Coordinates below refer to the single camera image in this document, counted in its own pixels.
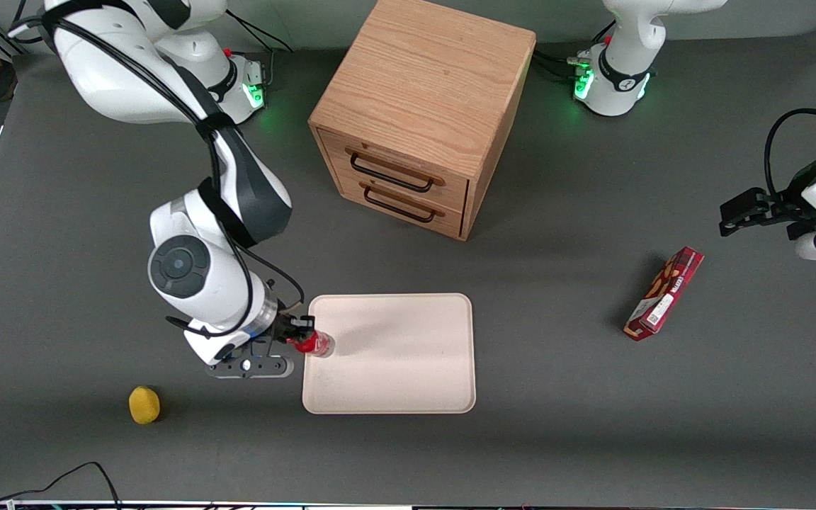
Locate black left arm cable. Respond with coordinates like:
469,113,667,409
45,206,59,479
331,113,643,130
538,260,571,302
764,108,816,203

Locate black metal drawer handle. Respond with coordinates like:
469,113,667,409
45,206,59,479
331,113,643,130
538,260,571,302
349,151,446,193
362,183,446,224

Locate red tartan shortbread box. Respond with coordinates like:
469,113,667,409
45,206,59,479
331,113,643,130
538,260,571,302
623,246,705,342

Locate cream plastic tray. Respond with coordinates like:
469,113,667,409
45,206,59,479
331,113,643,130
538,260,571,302
302,293,477,415

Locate black base cable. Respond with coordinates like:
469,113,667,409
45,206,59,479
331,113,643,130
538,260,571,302
222,18,295,86
532,48,589,82

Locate red coke bottle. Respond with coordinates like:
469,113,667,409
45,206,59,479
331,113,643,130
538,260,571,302
293,329,336,359

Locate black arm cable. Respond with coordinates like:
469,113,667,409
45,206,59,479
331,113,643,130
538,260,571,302
764,108,816,203
8,0,306,334

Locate wooden two-drawer cabinet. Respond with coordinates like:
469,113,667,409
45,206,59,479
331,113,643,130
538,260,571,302
307,0,538,242

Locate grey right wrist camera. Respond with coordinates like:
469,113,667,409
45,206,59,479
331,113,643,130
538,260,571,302
205,354,296,379

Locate black floor cable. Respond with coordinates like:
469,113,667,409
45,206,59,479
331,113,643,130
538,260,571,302
0,462,123,510

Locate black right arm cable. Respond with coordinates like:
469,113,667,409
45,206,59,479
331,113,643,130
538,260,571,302
8,0,306,334

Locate black right base cable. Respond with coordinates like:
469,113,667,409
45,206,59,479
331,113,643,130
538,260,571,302
222,18,295,86

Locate wooden drawer front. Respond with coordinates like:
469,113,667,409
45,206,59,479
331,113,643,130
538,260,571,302
319,130,470,213
337,172,467,238

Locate yellow round sponge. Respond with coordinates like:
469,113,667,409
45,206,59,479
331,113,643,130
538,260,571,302
128,385,162,426

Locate black left base cable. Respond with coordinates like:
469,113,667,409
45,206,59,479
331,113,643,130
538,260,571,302
532,48,589,82

